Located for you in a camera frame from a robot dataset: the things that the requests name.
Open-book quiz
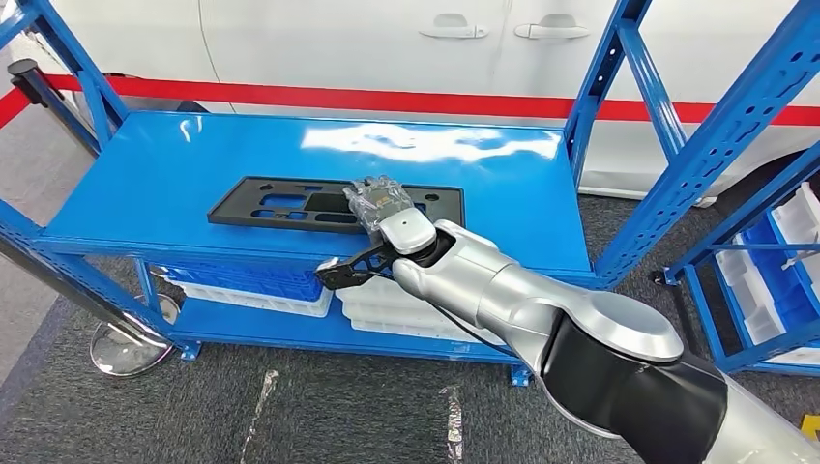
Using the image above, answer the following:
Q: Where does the red barrier belt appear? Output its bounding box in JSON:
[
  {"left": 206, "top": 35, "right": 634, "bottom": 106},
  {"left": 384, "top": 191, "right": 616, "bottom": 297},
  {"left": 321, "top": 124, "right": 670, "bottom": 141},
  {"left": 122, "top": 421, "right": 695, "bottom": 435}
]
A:
[
  {"left": 44, "top": 73, "right": 820, "bottom": 128},
  {"left": 0, "top": 88, "right": 33, "bottom": 130}
]

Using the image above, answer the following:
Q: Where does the black plastic frame part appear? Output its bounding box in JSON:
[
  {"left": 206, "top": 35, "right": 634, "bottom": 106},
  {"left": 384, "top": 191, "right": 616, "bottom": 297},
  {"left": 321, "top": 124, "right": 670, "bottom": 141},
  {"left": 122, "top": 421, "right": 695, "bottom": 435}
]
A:
[{"left": 206, "top": 176, "right": 466, "bottom": 235}]

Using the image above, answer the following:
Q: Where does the blue shelf rack with casters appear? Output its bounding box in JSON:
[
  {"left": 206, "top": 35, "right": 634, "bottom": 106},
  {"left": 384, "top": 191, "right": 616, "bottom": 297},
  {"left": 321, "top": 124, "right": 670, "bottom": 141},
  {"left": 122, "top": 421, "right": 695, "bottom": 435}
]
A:
[{"left": 653, "top": 143, "right": 820, "bottom": 376}]

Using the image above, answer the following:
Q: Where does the white plastic storage bin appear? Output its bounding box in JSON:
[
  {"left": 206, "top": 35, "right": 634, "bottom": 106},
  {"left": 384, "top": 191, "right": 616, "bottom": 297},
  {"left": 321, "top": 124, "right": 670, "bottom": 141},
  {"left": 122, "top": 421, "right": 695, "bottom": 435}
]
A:
[
  {"left": 714, "top": 233, "right": 786, "bottom": 347},
  {"left": 765, "top": 345, "right": 820, "bottom": 367},
  {"left": 772, "top": 182, "right": 820, "bottom": 303}
]

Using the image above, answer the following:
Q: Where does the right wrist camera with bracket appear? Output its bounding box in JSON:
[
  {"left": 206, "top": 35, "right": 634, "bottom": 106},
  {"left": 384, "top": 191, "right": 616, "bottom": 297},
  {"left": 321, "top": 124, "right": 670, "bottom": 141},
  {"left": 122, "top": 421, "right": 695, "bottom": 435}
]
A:
[{"left": 313, "top": 242, "right": 401, "bottom": 293}]

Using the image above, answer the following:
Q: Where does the blue steel shelf rack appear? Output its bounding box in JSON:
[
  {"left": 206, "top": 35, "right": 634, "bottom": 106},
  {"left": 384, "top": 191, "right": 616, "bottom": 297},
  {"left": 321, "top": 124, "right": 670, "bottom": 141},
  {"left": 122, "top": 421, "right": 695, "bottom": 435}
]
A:
[{"left": 0, "top": 0, "right": 820, "bottom": 388}]

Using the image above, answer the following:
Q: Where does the translucent white plastic tray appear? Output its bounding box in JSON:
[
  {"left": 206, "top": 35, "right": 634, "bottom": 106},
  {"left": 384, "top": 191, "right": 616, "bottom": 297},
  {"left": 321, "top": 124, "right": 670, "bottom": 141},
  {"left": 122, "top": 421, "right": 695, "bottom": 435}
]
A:
[
  {"left": 342, "top": 301, "right": 450, "bottom": 326},
  {"left": 350, "top": 318, "right": 508, "bottom": 347},
  {"left": 336, "top": 280, "right": 411, "bottom": 306},
  {"left": 167, "top": 278, "right": 335, "bottom": 320}
]

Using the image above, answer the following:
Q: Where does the chrome stanchion post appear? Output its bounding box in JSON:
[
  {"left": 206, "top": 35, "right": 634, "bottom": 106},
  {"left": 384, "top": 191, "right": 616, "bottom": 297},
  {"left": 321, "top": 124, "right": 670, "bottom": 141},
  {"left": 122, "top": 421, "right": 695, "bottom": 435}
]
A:
[{"left": 0, "top": 237, "right": 182, "bottom": 379}]

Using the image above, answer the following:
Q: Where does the black camera cable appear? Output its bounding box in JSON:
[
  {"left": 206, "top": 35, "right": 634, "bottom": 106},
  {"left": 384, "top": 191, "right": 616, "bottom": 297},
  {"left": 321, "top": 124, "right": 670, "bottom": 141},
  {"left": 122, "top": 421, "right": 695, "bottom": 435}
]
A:
[{"left": 367, "top": 272, "right": 521, "bottom": 360}]

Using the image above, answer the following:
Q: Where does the clear floor tape marking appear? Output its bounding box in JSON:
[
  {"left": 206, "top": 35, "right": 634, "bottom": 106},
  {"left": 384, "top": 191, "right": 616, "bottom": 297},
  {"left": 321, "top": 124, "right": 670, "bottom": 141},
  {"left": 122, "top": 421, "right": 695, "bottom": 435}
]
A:
[{"left": 240, "top": 369, "right": 464, "bottom": 464}]

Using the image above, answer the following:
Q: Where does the white car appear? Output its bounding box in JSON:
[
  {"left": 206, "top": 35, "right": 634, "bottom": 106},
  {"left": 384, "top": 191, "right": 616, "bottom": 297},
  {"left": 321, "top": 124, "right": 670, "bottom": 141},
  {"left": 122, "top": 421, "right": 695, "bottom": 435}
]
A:
[{"left": 18, "top": 0, "right": 820, "bottom": 210}]

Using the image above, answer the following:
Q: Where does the blue plastic storage bin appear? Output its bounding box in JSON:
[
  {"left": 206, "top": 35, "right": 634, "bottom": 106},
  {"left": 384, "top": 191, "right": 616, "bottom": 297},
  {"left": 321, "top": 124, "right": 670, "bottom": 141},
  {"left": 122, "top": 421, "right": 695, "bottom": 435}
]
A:
[{"left": 740, "top": 211, "right": 820, "bottom": 334}]

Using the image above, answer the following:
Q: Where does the blue plastic crate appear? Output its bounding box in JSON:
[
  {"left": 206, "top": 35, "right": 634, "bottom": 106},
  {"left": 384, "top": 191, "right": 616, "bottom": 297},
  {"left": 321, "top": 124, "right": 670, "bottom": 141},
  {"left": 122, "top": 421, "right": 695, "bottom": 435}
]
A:
[{"left": 160, "top": 261, "right": 326, "bottom": 304}]

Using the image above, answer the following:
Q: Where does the black-headed stanchion post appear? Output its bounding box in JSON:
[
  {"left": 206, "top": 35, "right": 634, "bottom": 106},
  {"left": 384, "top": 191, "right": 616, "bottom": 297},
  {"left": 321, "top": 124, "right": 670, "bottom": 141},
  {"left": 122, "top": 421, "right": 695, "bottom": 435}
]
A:
[{"left": 7, "top": 58, "right": 103, "bottom": 157}]

